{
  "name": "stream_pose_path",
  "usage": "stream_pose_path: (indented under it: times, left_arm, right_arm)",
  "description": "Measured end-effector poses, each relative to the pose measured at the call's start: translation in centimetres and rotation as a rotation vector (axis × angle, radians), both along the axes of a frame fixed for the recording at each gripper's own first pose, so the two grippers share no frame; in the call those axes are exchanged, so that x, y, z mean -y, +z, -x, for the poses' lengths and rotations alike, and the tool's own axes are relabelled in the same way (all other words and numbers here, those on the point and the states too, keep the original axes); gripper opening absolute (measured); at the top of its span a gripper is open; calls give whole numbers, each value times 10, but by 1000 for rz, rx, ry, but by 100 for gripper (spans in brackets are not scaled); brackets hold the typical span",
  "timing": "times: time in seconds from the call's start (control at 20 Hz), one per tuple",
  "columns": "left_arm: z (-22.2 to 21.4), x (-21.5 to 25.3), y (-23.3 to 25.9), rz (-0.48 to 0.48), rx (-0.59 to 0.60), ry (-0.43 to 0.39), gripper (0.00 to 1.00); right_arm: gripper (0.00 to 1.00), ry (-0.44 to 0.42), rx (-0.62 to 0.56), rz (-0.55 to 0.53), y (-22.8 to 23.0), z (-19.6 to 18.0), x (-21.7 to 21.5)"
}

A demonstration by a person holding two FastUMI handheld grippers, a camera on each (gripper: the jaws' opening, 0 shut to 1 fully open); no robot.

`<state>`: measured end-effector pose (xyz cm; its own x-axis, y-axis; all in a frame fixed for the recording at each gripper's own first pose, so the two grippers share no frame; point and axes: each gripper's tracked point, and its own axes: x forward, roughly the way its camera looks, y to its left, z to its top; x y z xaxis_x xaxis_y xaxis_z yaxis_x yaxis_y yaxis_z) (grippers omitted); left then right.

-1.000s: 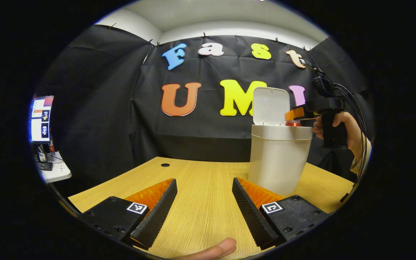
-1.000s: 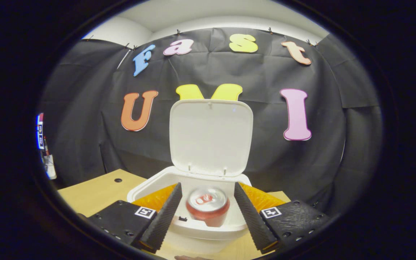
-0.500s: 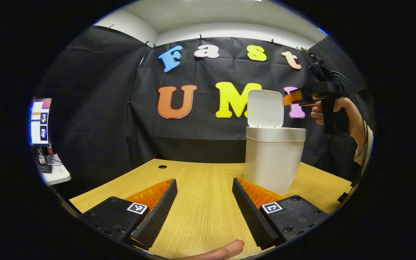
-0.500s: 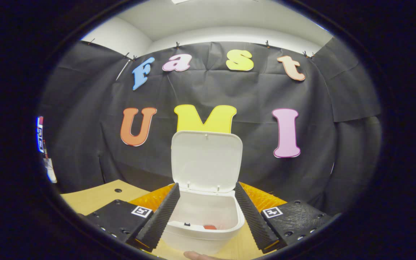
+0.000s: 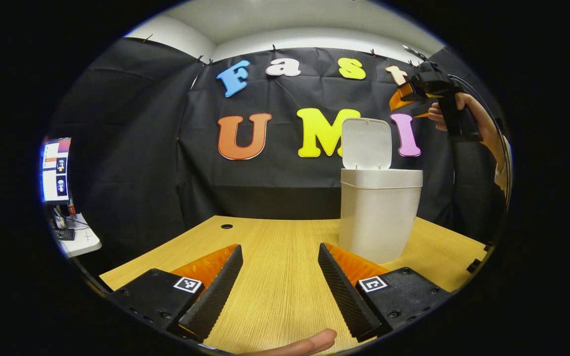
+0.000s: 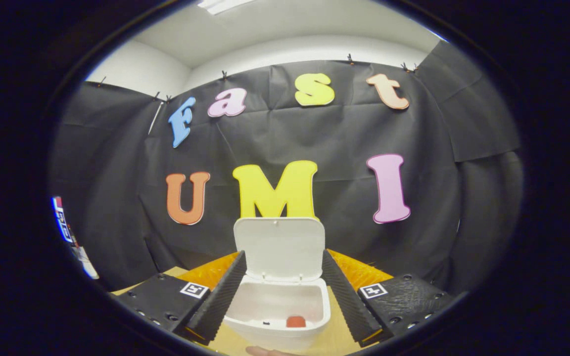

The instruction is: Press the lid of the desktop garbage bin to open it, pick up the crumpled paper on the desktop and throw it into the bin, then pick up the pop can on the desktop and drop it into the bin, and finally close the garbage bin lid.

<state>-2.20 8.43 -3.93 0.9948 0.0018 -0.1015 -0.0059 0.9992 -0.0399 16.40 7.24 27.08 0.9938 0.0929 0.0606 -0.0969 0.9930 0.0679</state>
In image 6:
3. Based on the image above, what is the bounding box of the white side table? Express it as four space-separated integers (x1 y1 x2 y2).
70 244 100 280

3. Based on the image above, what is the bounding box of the black backdrop cloth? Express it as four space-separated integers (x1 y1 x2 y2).
47 42 523 295

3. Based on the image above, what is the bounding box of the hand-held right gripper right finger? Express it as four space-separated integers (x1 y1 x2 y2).
321 249 456 348

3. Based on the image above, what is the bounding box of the wooden desktop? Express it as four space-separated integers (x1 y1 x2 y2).
112 267 365 356

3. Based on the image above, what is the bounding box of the computer monitor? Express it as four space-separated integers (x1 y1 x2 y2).
51 196 76 244

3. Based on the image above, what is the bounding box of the ceiling light panel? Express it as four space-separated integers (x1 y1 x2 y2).
197 0 258 15

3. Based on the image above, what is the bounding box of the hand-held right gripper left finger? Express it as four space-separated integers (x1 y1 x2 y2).
112 250 247 346

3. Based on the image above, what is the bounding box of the white desktop garbage bin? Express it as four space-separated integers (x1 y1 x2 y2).
223 217 332 352

